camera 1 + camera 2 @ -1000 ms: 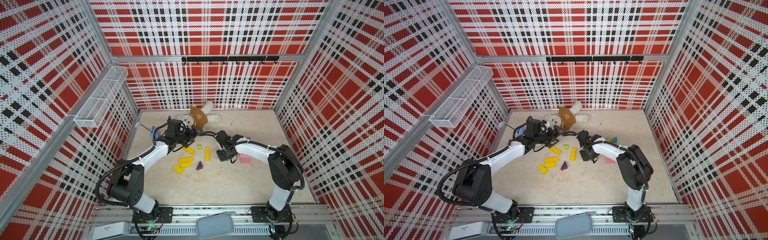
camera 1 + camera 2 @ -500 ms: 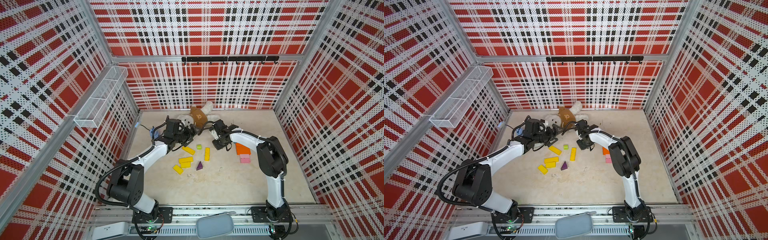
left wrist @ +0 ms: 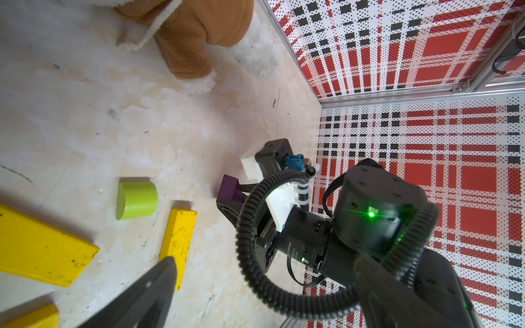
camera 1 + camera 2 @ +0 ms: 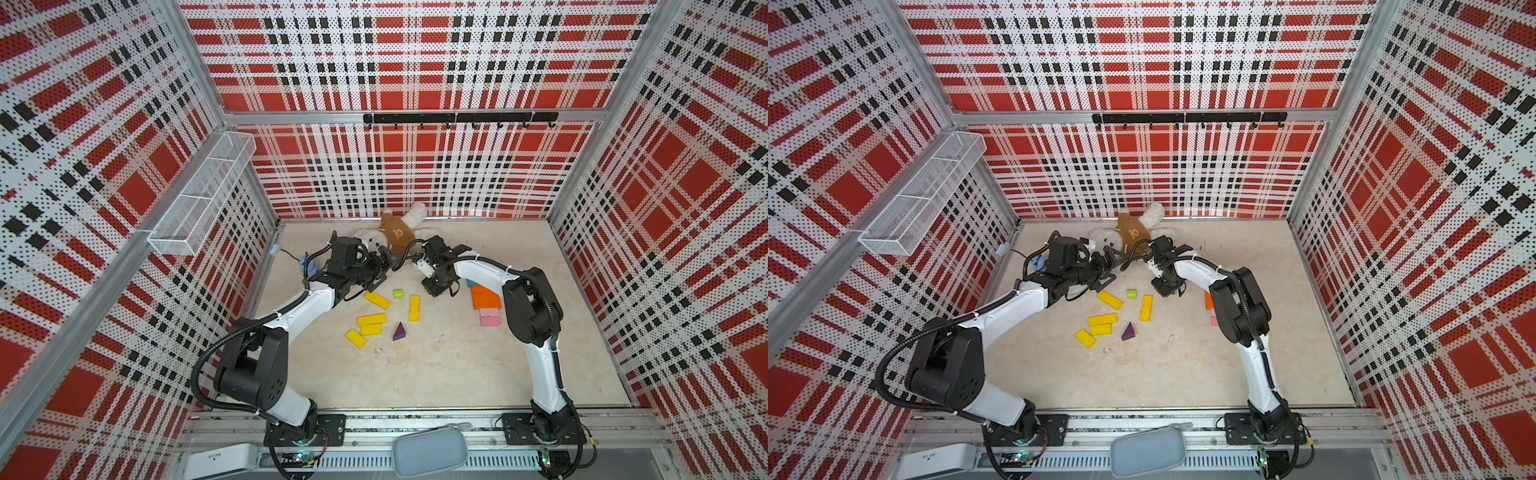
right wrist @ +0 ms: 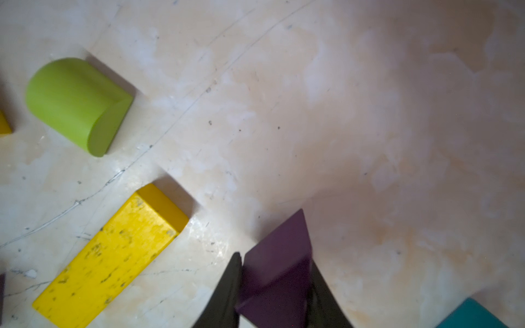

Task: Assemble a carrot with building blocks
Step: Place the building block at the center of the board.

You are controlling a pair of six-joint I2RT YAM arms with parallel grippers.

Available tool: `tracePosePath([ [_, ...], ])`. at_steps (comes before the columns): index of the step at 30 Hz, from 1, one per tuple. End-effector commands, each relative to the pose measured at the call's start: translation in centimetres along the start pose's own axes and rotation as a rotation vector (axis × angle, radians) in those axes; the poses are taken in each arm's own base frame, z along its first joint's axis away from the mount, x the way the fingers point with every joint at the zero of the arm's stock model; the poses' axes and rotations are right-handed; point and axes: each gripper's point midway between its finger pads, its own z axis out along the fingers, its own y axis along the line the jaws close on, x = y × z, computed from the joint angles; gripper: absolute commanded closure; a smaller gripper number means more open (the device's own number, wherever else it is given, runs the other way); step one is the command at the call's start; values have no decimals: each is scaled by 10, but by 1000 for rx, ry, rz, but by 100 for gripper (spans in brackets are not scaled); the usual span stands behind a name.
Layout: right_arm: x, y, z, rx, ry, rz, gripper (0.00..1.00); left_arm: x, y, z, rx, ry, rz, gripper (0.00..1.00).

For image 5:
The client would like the purple triangle block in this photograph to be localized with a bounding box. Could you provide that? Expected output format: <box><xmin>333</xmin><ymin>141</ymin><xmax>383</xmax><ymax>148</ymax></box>
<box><xmin>236</xmin><ymin>209</ymin><xmax>313</xmax><ymax>327</ymax></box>

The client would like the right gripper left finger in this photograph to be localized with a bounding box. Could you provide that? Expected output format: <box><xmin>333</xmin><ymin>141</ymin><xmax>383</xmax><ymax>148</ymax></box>
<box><xmin>192</xmin><ymin>252</ymin><xmax>242</xmax><ymax>328</ymax></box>

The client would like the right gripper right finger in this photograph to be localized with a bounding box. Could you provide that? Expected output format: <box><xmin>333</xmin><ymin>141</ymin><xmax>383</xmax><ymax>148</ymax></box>
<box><xmin>306</xmin><ymin>262</ymin><xmax>354</xmax><ymax>328</ymax></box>

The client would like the green cylinder block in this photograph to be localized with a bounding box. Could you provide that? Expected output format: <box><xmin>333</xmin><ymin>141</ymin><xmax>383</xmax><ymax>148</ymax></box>
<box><xmin>25</xmin><ymin>57</ymin><xmax>134</xmax><ymax>157</ymax></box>

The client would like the teal triangle block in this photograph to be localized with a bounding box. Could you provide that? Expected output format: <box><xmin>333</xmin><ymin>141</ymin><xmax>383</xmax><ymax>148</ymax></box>
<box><xmin>436</xmin><ymin>298</ymin><xmax>508</xmax><ymax>328</ymax></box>

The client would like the yellow long block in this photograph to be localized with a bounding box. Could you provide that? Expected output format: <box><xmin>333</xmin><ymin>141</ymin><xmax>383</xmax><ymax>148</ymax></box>
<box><xmin>32</xmin><ymin>184</ymin><xmax>189</xmax><ymax>327</ymax></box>
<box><xmin>0</xmin><ymin>111</ymin><xmax>12</xmax><ymax>136</ymax></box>

